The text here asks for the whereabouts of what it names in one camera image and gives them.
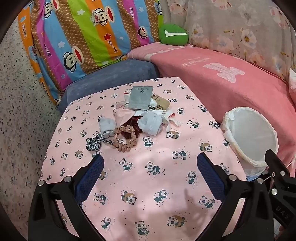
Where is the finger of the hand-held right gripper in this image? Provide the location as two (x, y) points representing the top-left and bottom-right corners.
(265, 149), (296, 193)

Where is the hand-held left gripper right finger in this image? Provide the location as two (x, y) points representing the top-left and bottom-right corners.
(196, 152), (278, 241)

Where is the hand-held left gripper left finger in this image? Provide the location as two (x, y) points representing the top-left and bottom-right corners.
(27, 154), (109, 241)

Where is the trash bin with white liner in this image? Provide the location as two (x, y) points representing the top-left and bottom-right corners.
(220, 107), (279, 176)

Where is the beige scrunchie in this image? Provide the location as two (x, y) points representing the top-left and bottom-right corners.
(112, 126), (138, 152)

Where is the dark red velvet scrunchie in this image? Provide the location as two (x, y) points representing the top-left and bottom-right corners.
(121, 117), (145, 141)

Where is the pink sock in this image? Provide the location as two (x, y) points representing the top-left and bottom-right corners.
(114, 108), (137, 127)

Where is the white sock with red trim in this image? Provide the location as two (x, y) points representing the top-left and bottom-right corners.
(159, 109), (182, 127)

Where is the leopard print scrunchie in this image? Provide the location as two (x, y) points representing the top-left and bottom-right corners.
(86, 136), (114, 152)

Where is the grey-white sock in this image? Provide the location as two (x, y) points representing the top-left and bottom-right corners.
(99, 117), (116, 138)

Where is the pink panda tablecloth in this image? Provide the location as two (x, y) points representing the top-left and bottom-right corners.
(39, 76), (248, 241)

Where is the plain white sock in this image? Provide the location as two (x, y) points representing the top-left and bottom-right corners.
(137, 111), (167, 136)

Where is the pink and white pillow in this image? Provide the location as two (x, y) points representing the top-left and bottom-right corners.
(288, 68), (296, 105)

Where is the beige stocking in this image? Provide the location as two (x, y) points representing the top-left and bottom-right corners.
(151, 95), (170, 110)

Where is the blue-grey sofa cushion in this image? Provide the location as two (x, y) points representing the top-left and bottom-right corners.
(57, 59), (160, 114)

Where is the pink blanket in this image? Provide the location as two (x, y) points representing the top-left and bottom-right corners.
(127, 42), (296, 176)

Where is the striped cartoon monkey quilt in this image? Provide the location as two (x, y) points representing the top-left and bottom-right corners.
(17, 0), (167, 106)

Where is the green cushion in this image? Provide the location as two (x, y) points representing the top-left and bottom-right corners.
(158, 23), (189, 45)

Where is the grey floral quilt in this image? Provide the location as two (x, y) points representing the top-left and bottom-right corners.
(159, 0), (296, 79)

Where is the grey drawstring pouch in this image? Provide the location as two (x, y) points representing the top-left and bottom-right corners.
(126, 86), (154, 110)

